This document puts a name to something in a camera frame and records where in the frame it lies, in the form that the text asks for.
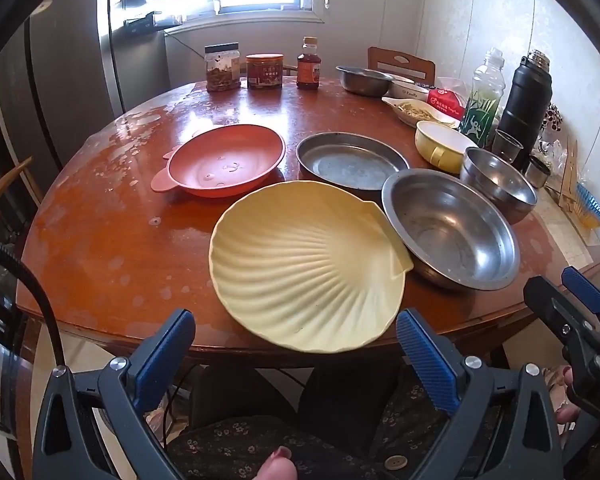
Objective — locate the small steel bowl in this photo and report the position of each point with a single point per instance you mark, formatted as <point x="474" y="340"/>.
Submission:
<point x="499" y="182"/>

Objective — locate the red jar orange lid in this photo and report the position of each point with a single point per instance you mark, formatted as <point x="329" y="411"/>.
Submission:
<point x="264" y="70"/>

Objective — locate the pink bear-shaped plate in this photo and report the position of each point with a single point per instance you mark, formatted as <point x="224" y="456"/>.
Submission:
<point x="222" y="162"/>

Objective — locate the clear jar black lid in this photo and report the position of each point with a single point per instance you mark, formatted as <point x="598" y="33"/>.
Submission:
<point x="222" y="66"/>

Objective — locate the person's left hand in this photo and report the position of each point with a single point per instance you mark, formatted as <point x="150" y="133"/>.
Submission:
<point x="278" y="466"/>

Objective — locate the white dish of beans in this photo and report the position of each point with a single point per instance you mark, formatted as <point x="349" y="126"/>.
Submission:
<point x="412" y="111"/>

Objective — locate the clear plastic cup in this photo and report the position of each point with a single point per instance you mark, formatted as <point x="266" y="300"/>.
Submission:
<point x="505" y="146"/>

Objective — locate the wooden chair back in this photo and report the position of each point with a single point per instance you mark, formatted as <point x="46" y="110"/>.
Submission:
<point x="400" y="63"/>

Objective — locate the yellow wooden chair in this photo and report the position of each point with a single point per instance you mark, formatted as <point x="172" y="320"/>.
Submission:
<point x="18" y="182"/>

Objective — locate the yellow shell-shaped plate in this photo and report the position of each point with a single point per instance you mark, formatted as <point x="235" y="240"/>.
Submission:
<point x="309" y="267"/>

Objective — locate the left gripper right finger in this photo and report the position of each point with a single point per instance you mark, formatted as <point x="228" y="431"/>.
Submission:
<point x="434" y="359"/>

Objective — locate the steel bowl at back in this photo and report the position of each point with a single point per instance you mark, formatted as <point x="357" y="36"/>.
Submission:
<point x="364" y="82"/>

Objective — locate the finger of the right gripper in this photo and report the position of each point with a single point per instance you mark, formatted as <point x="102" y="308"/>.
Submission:
<point x="582" y="288"/>
<point x="557" y="313"/>

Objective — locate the white ceramic bowl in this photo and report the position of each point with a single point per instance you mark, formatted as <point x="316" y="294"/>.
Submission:
<point x="403" y="88"/>

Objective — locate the yellow bowl with handle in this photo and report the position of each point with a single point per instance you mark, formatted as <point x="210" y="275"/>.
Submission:
<point x="441" y="146"/>

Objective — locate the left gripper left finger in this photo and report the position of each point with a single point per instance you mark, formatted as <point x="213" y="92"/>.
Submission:
<point x="155" y="362"/>

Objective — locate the written paper sheet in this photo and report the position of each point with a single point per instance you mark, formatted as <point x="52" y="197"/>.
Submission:
<point x="573" y="240"/>

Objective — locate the brown sauce bottle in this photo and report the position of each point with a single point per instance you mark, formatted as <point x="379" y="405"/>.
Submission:
<point x="308" y="65"/>

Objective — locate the black thermos flask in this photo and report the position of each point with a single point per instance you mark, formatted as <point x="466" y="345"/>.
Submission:
<point x="527" y="103"/>

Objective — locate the large steel bowl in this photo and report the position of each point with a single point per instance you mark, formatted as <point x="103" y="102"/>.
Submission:
<point x="459" y="239"/>

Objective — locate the green drink bottle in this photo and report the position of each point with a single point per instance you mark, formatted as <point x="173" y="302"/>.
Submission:
<point x="487" y="88"/>

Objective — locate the person's right hand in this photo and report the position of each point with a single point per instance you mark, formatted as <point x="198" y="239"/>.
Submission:
<point x="558" y="379"/>

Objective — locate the blue paper cup liners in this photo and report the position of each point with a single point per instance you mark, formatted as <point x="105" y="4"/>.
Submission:
<point x="587" y="208"/>

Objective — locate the red tissue pack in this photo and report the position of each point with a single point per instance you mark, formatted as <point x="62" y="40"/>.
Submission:
<point x="448" y="102"/>

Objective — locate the wooden clip stand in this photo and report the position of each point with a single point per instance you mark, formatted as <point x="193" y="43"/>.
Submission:
<point x="568" y="188"/>

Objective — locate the small steel cup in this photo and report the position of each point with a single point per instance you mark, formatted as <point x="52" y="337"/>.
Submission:
<point x="537" y="172"/>

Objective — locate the shallow steel pan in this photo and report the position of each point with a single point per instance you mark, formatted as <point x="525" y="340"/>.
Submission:
<point x="356" y="163"/>

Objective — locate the grey refrigerator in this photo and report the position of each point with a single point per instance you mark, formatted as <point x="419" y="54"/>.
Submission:
<point x="73" y="67"/>

